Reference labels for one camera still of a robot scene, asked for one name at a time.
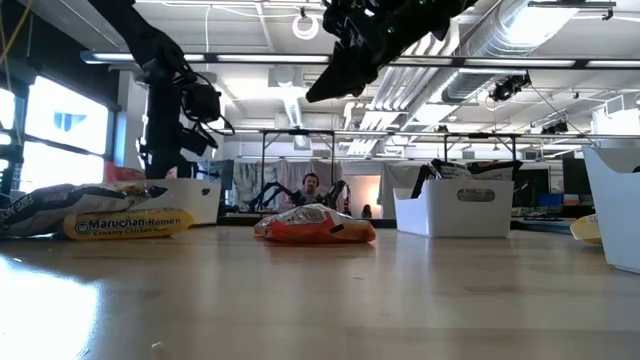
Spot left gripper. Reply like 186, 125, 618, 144
143, 96, 221, 181

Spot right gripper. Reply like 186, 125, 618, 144
305, 0, 402, 104

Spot white plastic bin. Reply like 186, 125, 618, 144
392, 178, 515, 239
124, 178, 223, 226
581, 144, 640, 275

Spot large bright window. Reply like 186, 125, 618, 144
0, 74, 124, 194

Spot grey hanging cloth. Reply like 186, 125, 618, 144
380, 162, 432, 190

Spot black ceiling spotlight cluster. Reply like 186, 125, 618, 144
488, 73, 532, 103

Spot dark computer monitor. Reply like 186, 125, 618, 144
562, 158, 585, 196

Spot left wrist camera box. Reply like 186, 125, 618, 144
179, 82, 224, 126

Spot distant black rig frame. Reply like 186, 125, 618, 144
259, 128, 337, 201
442, 132, 519, 164

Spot white ceiling ring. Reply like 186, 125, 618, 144
291, 12, 321, 41

